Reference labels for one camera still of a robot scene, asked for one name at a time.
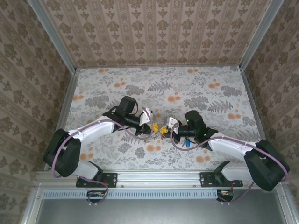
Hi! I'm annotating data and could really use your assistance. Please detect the large keyring with small rings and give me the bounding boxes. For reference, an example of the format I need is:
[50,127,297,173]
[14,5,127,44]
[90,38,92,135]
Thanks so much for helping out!
[144,133,164,143]

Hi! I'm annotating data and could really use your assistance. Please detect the floral patterned table cover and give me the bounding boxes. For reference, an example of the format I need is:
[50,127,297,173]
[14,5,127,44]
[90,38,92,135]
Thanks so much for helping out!
[63,66,271,171]

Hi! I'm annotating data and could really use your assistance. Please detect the grey metal sheet panel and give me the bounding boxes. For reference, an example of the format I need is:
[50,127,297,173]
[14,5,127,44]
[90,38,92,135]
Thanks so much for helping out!
[22,189,299,224]

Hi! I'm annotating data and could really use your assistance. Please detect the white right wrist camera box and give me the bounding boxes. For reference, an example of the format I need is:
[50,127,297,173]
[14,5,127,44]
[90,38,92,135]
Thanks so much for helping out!
[166,116,179,129]

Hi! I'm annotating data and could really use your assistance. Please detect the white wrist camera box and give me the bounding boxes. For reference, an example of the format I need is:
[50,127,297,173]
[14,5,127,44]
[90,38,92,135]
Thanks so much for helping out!
[166,116,179,129]
[140,107,153,125]

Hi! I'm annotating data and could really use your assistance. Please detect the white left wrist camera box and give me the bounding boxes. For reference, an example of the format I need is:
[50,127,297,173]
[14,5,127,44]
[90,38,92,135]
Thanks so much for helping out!
[140,107,153,125]

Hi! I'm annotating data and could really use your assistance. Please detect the aluminium front rail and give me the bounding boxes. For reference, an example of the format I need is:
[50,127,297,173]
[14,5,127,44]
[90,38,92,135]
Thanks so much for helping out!
[35,170,285,189]

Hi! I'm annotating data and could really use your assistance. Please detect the aluminium side rail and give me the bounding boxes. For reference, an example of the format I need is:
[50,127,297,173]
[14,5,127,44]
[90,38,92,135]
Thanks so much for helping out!
[239,67,278,170]
[43,69,79,170]

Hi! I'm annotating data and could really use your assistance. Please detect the grey slotted cable duct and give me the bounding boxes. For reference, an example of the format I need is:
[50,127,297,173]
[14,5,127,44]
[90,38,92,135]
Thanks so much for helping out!
[43,189,219,199]

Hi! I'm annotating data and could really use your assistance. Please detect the black cable junction box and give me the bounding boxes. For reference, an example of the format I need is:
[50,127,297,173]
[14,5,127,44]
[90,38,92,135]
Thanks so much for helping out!
[216,189,234,203]
[86,190,107,203]

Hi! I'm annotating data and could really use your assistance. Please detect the aluminium frame post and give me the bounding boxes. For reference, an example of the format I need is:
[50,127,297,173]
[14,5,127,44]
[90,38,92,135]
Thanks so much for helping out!
[238,0,285,70]
[27,0,78,73]

